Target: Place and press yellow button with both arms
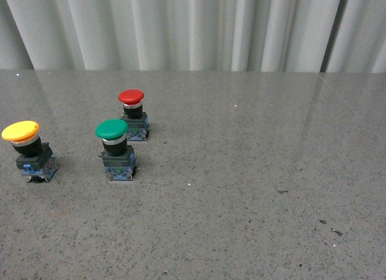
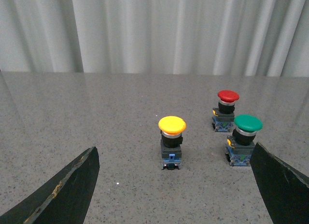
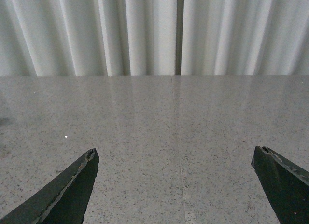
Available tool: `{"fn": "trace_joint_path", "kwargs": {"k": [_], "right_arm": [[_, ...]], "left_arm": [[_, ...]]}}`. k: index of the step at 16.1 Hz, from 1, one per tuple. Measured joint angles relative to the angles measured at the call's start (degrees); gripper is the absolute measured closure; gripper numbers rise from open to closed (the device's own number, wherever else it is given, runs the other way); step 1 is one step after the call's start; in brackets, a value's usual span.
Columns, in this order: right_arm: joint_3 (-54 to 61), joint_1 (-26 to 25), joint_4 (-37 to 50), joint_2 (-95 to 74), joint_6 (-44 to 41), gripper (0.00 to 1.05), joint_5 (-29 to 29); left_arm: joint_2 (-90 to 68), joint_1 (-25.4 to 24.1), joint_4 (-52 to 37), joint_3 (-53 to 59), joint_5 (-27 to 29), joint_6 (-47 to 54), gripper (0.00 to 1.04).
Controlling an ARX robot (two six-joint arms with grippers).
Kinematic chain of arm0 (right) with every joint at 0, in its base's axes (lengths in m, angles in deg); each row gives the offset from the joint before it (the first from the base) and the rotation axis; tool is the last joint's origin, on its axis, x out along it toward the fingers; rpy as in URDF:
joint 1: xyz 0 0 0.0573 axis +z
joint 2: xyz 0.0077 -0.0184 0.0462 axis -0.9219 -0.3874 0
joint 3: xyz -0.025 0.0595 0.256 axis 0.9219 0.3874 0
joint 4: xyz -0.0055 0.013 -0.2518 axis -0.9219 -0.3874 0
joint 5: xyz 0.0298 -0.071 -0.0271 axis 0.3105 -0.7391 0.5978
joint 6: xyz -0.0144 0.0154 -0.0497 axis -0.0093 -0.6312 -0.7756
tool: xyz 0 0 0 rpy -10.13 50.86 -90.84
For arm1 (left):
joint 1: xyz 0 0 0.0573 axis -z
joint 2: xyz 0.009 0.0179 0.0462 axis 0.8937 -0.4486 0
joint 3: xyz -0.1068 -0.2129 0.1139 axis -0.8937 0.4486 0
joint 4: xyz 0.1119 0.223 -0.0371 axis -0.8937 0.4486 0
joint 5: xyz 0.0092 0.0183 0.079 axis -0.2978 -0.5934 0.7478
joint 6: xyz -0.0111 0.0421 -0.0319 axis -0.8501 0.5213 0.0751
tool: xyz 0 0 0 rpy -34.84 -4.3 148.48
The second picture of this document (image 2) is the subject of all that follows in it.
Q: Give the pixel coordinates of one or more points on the yellow push button switch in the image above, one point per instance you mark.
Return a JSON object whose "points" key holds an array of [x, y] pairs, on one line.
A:
{"points": [[171, 128]]}

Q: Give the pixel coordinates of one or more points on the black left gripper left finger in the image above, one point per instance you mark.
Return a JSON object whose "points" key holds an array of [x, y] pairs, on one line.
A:
{"points": [[64, 199]]}

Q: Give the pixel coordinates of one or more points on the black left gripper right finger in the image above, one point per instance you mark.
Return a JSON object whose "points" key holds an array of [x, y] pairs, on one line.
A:
{"points": [[284, 189]]}

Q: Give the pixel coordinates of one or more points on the green push button switch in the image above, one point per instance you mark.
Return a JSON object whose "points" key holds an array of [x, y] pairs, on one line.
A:
{"points": [[240, 144]]}

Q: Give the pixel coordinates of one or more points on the white pleated curtain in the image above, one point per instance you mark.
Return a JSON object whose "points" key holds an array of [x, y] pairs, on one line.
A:
{"points": [[213, 37]]}

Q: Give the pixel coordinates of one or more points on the red push button switch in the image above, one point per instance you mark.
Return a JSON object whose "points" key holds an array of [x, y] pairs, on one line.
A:
{"points": [[223, 115]]}

